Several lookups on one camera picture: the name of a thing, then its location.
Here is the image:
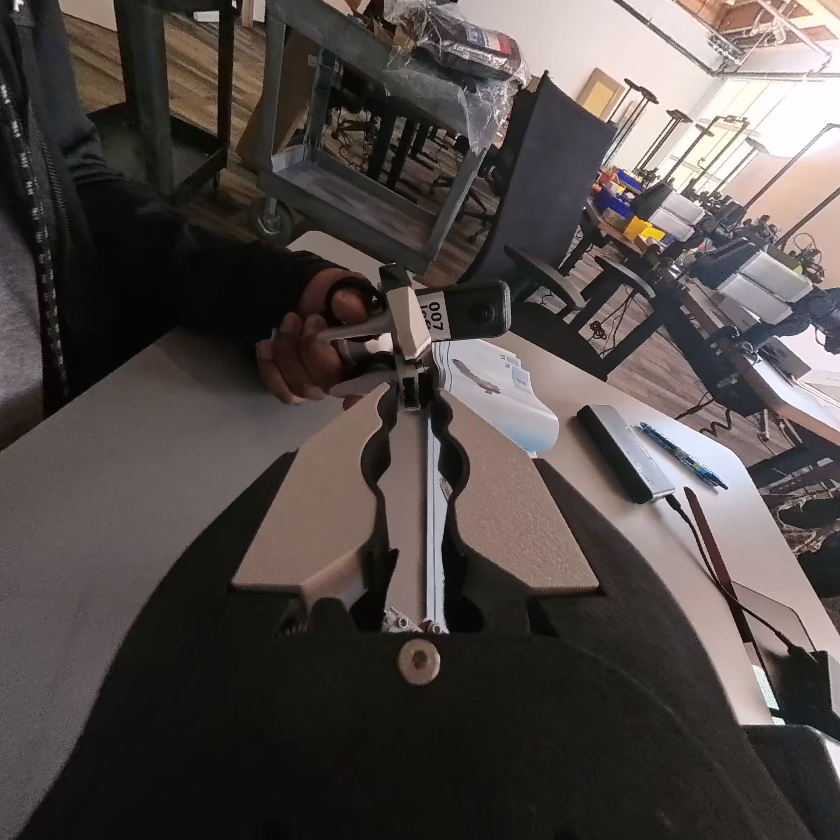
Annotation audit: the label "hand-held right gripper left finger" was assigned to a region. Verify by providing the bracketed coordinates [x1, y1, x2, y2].
[231, 382, 401, 605]

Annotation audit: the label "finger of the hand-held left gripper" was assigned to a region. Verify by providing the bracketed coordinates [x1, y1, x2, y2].
[386, 287, 435, 362]

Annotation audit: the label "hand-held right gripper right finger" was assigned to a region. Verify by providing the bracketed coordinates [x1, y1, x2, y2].
[430, 390, 601, 598]

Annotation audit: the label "grey desk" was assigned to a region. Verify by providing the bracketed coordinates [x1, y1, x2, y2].
[0, 230, 821, 840]

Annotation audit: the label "person's left hand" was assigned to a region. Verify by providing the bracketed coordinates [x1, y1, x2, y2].
[256, 269, 388, 411]

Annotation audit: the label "brick instruction booklet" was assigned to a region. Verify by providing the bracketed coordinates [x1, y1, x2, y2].
[425, 341, 560, 624]

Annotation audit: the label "black silver power bank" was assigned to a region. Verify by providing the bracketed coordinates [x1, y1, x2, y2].
[576, 403, 677, 505]

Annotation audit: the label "grey utility cart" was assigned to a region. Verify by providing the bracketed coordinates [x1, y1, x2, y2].
[252, 0, 503, 275]

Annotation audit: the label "dark grey office chair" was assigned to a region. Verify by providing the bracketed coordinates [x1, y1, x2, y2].
[469, 72, 657, 382]

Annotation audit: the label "blue pen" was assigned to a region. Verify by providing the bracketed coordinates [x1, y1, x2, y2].
[638, 421, 729, 491]

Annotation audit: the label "row of background work tables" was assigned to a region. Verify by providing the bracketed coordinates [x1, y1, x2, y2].
[581, 164, 840, 460]

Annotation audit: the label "plastic-wrapped black package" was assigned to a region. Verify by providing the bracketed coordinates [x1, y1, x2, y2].
[382, 0, 531, 89]

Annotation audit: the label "white storage boxes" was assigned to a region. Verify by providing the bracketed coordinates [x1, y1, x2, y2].
[715, 249, 815, 322]

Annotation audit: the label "black power adapter box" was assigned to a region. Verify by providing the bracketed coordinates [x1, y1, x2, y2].
[761, 646, 837, 726]

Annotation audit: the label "person's grey sweater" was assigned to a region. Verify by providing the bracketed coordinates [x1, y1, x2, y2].
[0, 0, 86, 450]

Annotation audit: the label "black power cable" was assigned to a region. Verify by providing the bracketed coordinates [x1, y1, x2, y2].
[665, 492, 818, 660]

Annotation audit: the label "black metal table frame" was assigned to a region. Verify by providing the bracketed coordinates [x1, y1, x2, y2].
[112, 0, 237, 204]

